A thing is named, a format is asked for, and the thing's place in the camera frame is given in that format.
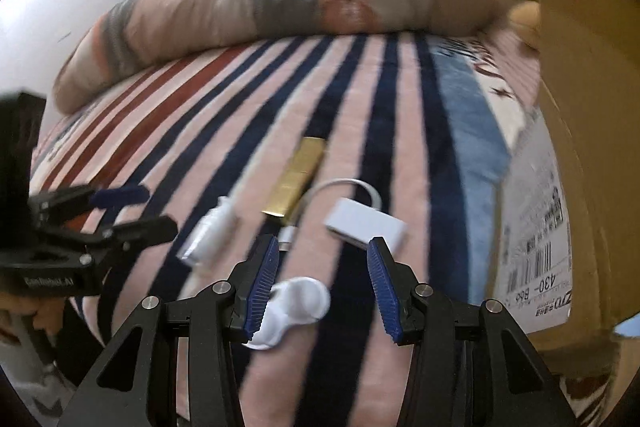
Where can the white contact lens case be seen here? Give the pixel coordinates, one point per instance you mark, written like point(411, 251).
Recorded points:
point(299, 301)

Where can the white usb hub adapter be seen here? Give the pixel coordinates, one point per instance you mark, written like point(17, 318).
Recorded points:
point(350, 221)

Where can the striped bed blanket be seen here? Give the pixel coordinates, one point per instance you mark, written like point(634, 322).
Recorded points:
point(268, 139)

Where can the brown cardboard box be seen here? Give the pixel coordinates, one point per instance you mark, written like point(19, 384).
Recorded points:
point(566, 257)

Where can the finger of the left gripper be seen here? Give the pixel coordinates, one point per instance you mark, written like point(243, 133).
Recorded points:
point(139, 234)
point(115, 196)

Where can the tan plush toy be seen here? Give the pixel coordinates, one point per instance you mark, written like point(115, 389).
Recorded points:
point(525, 21)

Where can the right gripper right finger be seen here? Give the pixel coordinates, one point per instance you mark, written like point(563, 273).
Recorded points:
point(470, 365)

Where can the person left hand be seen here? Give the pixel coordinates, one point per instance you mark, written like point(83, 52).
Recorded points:
point(46, 313)

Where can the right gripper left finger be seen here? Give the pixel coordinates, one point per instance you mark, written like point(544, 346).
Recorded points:
point(134, 380)

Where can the gold rectangular bar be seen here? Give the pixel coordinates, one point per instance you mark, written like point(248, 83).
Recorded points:
point(295, 177)

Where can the small white bottle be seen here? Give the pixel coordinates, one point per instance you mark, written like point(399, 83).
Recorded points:
point(210, 235)

